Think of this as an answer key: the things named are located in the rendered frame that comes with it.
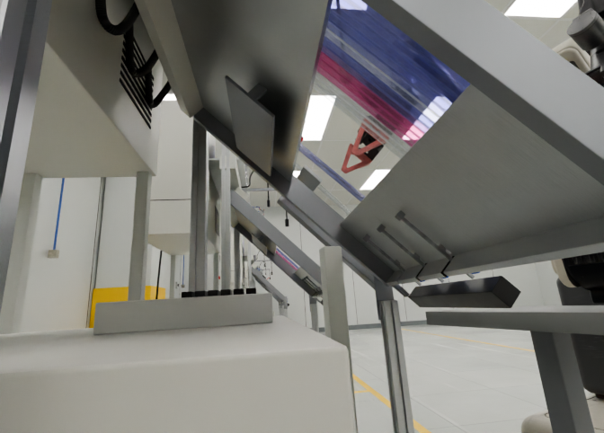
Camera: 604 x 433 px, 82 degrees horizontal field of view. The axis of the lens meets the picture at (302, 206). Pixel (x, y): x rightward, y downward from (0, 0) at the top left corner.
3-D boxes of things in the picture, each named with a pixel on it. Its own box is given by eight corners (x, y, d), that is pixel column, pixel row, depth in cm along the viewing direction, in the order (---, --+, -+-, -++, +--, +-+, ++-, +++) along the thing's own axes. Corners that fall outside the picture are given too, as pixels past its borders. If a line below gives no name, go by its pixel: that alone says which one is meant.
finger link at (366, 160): (336, 154, 78) (361, 127, 81) (330, 166, 85) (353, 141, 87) (359, 172, 77) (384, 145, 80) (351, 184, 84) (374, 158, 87)
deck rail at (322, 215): (386, 287, 93) (399, 269, 94) (388, 286, 91) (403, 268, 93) (194, 119, 100) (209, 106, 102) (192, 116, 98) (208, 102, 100)
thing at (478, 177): (391, 275, 92) (398, 266, 93) (673, 208, 29) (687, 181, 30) (336, 228, 94) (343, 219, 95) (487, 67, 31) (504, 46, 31)
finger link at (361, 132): (343, 138, 71) (370, 110, 74) (336, 154, 78) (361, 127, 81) (369, 160, 71) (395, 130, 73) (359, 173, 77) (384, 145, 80)
